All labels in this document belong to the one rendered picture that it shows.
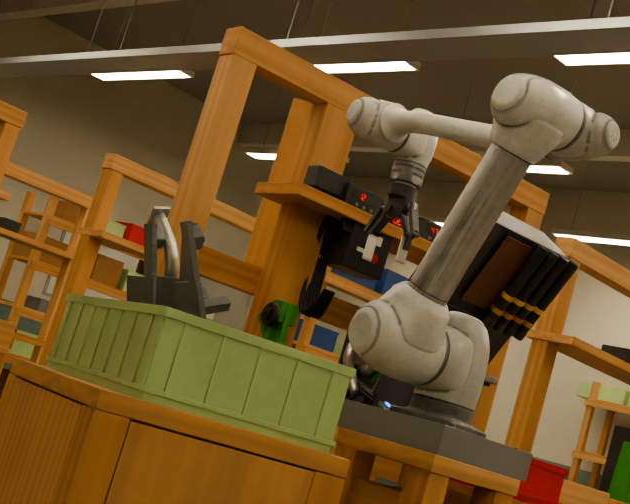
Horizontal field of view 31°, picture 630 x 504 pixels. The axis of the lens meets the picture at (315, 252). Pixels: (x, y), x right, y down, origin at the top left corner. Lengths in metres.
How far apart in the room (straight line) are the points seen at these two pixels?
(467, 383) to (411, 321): 0.25
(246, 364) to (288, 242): 1.56
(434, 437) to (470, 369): 0.23
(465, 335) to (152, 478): 0.96
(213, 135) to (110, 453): 1.65
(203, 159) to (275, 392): 1.44
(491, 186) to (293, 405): 0.72
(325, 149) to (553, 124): 1.32
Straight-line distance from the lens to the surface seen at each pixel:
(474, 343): 2.72
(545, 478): 3.22
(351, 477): 2.73
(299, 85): 3.67
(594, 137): 2.62
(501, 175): 2.55
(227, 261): 3.62
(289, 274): 3.65
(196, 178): 3.45
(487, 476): 2.70
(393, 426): 2.66
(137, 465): 2.04
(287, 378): 2.15
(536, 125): 2.52
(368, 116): 2.92
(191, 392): 2.07
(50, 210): 10.71
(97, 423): 2.01
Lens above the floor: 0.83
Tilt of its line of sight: 9 degrees up
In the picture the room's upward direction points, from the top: 17 degrees clockwise
